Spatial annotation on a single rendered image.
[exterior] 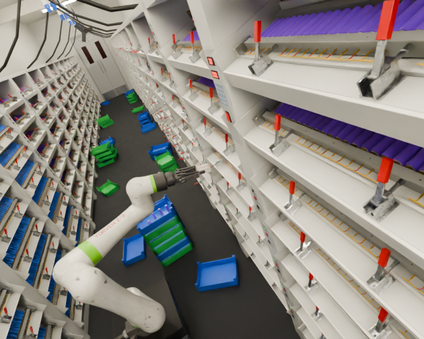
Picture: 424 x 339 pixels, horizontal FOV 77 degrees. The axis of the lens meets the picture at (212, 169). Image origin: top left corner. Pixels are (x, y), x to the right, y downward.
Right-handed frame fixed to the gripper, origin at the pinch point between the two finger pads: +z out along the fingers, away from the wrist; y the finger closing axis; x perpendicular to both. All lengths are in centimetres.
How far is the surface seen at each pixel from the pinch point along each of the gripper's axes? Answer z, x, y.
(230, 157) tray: 4.3, 17.6, 29.3
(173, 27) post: 1, 67, -16
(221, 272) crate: 4, -97, -16
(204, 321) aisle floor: -19, -103, 11
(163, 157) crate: 3, -81, -215
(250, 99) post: 2, 46, 54
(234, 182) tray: 8.6, -0.8, 19.8
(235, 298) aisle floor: 5, -97, 8
